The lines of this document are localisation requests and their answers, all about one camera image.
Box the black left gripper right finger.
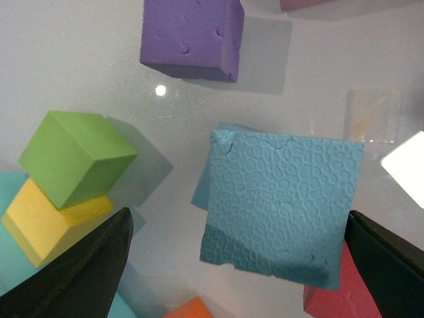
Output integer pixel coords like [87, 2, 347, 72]
[344, 210, 423, 317]

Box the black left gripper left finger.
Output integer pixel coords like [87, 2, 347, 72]
[1, 207, 133, 317]

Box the light blue foam block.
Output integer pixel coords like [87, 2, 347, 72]
[191, 123, 257, 211]
[200, 129, 364, 290]

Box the red foam block centre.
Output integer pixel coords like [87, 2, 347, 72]
[303, 244, 382, 318]

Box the yellow foam block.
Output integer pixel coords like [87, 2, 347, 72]
[1, 178, 113, 268]

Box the turquoise plastic bin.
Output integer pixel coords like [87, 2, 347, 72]
[0, 172, 136, 318]

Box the orange foam block near bin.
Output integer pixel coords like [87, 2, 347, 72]
[163, 297, 213, 318]

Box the green foam block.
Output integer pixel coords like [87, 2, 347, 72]
[19, 110, 137, 209]

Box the purple foam block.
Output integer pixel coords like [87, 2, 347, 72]
[140, 0, 244, 83]

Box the pink foam block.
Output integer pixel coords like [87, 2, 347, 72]
[279, 0, 331, 12]

